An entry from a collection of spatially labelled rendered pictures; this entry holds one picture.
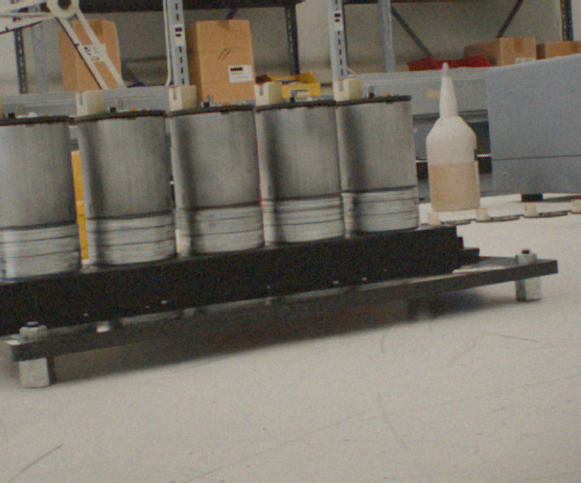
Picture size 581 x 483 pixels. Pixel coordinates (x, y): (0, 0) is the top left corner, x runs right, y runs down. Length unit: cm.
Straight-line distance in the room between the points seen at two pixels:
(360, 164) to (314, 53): 484
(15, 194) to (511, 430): 16
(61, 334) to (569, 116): 55
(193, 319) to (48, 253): 5
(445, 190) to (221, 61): 382
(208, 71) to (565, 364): 435
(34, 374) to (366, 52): 505
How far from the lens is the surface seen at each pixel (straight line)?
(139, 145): 32
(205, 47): 458
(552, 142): 79
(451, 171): 79
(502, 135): 84
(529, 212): 67
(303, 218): 34
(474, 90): 305
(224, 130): 33
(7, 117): 31
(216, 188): 33
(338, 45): 293
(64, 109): 268
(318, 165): 34
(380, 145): 36
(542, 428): 19
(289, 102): 34
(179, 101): 33
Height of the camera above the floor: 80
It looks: 4 degrees down
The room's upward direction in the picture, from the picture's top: 5 degrees counter-clockwise
